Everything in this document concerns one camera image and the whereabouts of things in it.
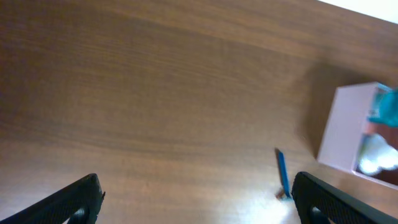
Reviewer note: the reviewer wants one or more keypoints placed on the blue disposable razor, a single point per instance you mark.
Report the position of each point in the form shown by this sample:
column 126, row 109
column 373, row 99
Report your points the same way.
column 285, row 192

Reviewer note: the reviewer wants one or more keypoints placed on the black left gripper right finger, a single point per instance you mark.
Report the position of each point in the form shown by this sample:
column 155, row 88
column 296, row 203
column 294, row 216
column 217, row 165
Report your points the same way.
column 319, row 202

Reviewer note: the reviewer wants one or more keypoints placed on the clear foam soap pump bottle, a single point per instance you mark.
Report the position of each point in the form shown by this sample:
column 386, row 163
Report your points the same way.
column 377, row 155

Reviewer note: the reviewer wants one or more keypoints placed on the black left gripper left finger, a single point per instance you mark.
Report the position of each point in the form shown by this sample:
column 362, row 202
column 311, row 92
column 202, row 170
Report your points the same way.
column 79, row 203

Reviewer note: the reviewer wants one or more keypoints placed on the teal mouthwash bottle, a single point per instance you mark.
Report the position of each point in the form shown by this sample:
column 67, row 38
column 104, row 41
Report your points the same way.
column 384, row 106

